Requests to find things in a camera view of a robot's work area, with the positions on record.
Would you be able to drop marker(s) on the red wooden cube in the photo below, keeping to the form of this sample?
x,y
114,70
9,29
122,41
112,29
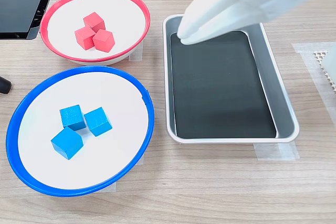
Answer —
x,y
103,41
84,38
94,21

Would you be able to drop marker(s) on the black tray liner mat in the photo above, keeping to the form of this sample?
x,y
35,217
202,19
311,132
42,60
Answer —
x,y
218,85

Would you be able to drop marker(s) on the blue wooden cube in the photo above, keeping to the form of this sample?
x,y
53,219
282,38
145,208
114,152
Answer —
x,y
72,117
67,142
98,121

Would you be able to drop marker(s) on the blue rimmed round dish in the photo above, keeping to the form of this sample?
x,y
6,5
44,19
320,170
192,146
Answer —
x,y
118,103

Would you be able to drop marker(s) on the black flat device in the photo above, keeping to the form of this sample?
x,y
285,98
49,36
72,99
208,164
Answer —
x,y
18,11

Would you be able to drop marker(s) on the black rounded stand foot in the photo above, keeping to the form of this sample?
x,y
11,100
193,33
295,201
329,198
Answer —
x,y
4,85

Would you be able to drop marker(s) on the silver metal tray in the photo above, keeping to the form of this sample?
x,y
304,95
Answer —
x,y
278,85

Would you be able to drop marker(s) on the red rimmed round dish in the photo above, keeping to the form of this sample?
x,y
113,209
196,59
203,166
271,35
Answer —
x,y
123,19

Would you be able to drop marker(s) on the white mesh grip mat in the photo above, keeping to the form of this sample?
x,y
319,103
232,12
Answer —
x,y
319,56

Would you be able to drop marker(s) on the clear tape strip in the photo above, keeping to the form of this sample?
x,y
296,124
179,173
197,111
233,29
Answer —
x,y
141,161
111,187
136,54
275,153

